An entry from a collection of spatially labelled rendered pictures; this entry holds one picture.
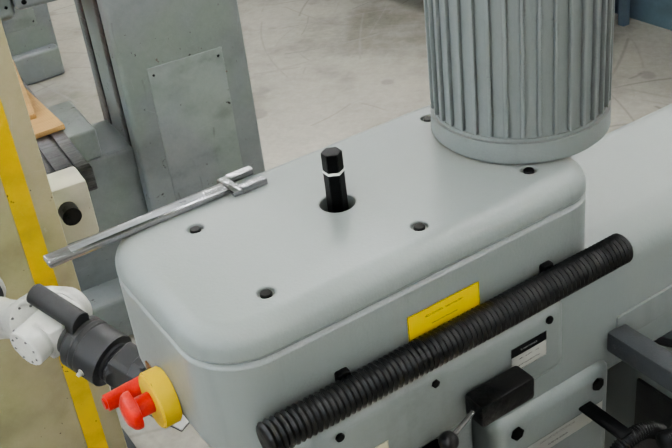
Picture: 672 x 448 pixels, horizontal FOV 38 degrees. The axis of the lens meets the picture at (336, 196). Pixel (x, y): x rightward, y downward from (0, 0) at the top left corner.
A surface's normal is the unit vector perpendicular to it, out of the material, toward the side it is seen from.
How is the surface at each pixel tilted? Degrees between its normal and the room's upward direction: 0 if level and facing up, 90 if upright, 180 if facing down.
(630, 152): 0
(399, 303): 90
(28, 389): 90
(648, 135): 0
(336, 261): 0
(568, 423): 90
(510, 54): 90
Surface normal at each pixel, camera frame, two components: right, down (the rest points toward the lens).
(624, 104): -0.11, -0.85
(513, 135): -0.25, 0.52
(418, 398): 0.55, 0.37
